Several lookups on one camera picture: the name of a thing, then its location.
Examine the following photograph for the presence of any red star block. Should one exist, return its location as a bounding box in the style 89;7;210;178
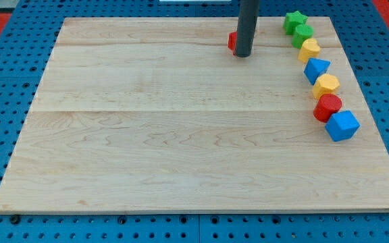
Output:
228;31;237;55

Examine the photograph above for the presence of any green star block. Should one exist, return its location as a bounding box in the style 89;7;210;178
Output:
283;10;309;35

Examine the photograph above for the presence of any light wooden board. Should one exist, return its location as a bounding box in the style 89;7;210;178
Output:
0;17;389;215

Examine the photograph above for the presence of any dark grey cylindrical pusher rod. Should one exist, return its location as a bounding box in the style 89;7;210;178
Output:
234;0;261;57

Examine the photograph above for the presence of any blue triangle block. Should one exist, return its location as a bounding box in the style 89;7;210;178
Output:
304;58;331;85

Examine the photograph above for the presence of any red cylinder block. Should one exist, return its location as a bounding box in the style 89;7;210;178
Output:
313;94;342;123

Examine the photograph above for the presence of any yellow heart block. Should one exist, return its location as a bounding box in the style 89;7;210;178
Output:
297;38;321;63

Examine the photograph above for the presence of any yellow hexagon block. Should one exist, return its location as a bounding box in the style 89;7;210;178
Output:
312;74;340;99

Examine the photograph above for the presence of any green cylinder block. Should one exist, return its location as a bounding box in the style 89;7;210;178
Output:
291;24;314;49

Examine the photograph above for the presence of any blue cube block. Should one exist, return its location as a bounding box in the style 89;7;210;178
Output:
325;111;360;142

